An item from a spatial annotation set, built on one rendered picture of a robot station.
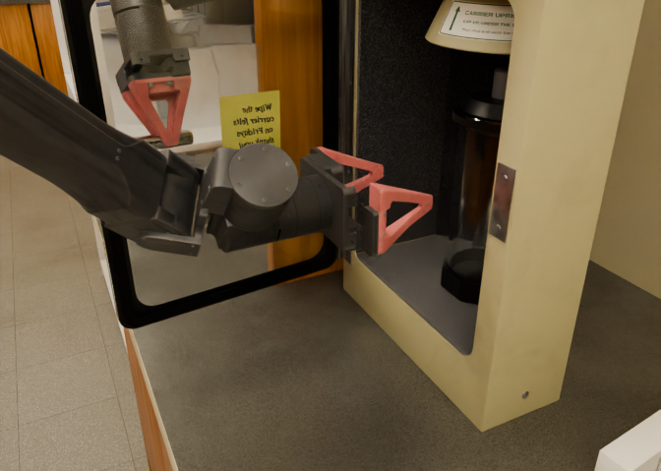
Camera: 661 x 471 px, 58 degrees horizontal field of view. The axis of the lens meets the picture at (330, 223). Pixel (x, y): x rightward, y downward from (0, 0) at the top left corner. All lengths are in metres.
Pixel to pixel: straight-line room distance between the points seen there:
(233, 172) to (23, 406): 1.91
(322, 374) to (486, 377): 0.20
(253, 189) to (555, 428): 0.42
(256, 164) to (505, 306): 0.27
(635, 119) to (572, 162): 0.43
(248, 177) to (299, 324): 0.38
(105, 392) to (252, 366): 1.54
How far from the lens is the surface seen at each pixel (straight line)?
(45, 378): 2.41
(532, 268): 0.60
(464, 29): 0.61
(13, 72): 0.44
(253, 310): 0.86
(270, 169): 0.49
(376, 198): 0.55
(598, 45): 0.56
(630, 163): 1.02
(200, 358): 0.78
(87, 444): 2.10
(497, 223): 0.56
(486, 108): 0.66
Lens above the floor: 1.42
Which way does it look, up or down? 26 degrees down
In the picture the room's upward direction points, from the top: straight up
